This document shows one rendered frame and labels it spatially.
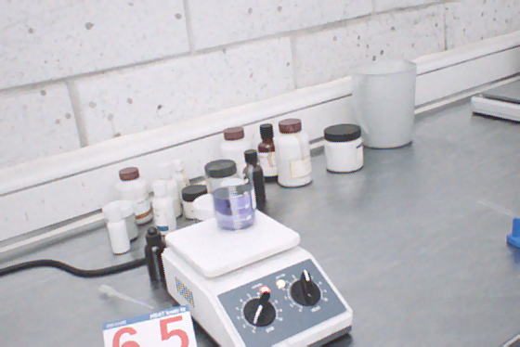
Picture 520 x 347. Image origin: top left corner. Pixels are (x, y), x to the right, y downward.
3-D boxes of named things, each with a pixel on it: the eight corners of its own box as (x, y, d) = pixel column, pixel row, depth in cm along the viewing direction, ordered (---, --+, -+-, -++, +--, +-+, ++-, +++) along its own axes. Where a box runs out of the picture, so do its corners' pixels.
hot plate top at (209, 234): (305, 243, 69) (304, 236, 69) (207, 280, 64) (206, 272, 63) (251, 212, 79) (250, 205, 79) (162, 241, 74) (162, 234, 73)
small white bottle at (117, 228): (132, 250, 90) (123, 206, 88) (114, 255, 89) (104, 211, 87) (129, 244, 92) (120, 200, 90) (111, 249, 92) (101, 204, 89)
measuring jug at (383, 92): (386, 161, 114) (383, 81, 109) (329, 152, 122) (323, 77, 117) (434, 133, 127) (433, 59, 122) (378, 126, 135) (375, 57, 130)
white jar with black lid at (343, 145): (329, 174, 111) (326, 136, 108) (322, 162, 117) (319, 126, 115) (367, 170, 111) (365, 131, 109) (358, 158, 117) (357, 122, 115)
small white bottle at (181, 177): (174, 204, 105) (166, 163, 103) (176, 198, 108) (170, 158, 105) (190, 203, 105) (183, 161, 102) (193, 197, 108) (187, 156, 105)
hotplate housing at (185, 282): (357, 333, 66) (352, 265, 63) (249, 385, 60) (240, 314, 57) (252, 258, 84) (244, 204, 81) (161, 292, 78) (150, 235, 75)
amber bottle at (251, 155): (264, 202, 102) (258, 154, 99) (243, 203, 103) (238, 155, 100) (267, 195, 105) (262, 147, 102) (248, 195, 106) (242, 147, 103)
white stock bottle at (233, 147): (224, 179, 114) (216, 127, 111) (253, 175, 114) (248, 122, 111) (226, 190, 109) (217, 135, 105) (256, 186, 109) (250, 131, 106)
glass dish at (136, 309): (116, 340, 69) (112, 323, 69) (143, 313, 74) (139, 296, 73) (159, 347, 67) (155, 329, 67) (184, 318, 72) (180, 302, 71)
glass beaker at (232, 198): (251, 215, 77) (243, 153, 74) (266, 231, 72) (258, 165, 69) (204, 226, 75) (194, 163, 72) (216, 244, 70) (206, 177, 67)
